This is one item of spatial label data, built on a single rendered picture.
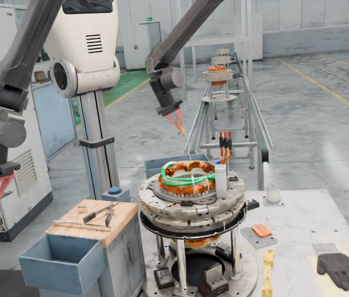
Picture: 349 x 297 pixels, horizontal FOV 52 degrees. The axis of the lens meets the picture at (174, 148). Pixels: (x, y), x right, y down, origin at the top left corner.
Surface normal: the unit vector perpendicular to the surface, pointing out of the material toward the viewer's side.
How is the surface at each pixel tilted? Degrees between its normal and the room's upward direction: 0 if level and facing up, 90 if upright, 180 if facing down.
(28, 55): 111
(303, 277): 0
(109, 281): 90
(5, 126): 92
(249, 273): 0
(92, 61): 90
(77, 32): 90
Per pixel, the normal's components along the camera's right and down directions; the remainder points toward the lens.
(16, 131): 0.69, 0.21
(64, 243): -0.32, 0.32
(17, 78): 0.54, 0.54
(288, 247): -0.09, -0.95
